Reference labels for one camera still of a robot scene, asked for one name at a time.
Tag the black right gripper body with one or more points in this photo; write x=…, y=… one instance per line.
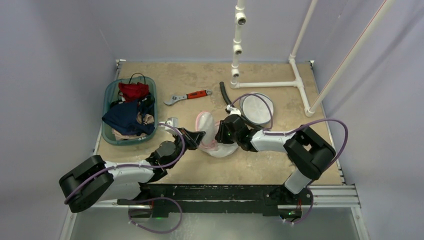
x=222, y=132

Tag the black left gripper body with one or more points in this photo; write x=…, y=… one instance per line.
x=187, y=144

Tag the pink trimmed mesh laundry bag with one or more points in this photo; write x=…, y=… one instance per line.
x=206, y=123

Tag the white mesh laundry bag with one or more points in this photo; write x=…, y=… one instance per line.
x=257, y=107

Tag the pink lace bra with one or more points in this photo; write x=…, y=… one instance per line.
x=147, y=119

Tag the navy blue bra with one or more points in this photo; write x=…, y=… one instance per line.
x=127, y=117

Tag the red lace bra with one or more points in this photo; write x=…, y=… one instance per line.
x=133, y=91

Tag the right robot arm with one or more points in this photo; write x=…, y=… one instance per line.
x=305, y=148

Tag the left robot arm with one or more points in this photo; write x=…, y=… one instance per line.
x=96, y=180

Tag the teal plastic bin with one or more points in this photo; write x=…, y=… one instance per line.
x=110, y=138

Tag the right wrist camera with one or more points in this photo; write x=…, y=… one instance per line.
x=232, y=110

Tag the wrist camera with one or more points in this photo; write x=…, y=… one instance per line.
x=171, y=125
x=232, y=110

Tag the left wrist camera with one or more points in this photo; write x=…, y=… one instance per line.
x=171, y=125

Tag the red handled adjustable wrench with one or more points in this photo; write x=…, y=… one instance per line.
x=193, y=95

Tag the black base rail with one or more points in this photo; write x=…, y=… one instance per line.
x=161, y=199

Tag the white PVC pipe frame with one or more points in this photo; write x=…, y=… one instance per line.
x=240, y=19

